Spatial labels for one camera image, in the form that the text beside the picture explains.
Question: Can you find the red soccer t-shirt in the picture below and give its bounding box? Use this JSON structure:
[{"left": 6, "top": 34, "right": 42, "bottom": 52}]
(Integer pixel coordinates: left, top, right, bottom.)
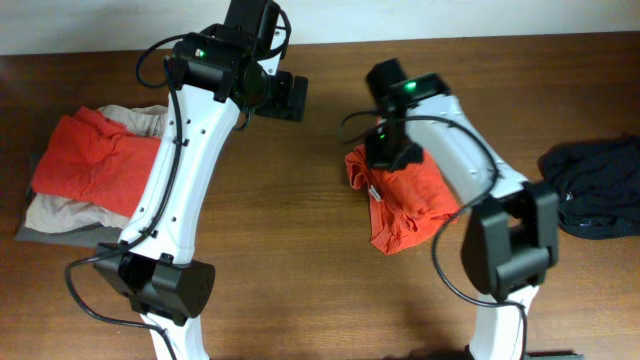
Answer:
[{"left": 345, "top": 144, "right": 459, "bottom": 255}]

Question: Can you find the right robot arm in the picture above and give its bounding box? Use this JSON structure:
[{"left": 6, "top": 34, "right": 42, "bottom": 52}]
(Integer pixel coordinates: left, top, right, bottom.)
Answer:
[{"left": 365, "top": 59, "right": 578, "bottom": 359}]

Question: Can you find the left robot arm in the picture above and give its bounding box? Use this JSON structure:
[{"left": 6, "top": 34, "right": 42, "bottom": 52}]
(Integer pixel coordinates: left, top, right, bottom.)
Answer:
[{"left": 94, "top": 0, "right": 308, "bottom": 359}]

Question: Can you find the folded red shirt on stack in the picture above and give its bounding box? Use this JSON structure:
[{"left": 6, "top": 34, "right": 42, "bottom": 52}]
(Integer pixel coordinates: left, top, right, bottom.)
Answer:
[{"left": 32, "top": 107, "right": 161, "bottom": 217}]

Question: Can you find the black garment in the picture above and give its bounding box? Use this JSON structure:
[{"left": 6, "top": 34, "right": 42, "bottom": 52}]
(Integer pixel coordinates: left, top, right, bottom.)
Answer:
[{"left": 538, "top": 135, "right": 639, "bottom": 240}]

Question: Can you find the folded grey garment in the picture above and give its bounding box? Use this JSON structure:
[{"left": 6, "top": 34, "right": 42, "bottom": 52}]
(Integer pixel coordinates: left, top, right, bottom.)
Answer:
[{"left": 15, "top": 149, "right": 126, "bottom": 249}]

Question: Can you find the folded beige garment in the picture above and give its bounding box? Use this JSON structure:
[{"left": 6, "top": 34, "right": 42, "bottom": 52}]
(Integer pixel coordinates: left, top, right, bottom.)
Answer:
[{"left": 25, "top": 105, "right": 168, "bottom": 234}]

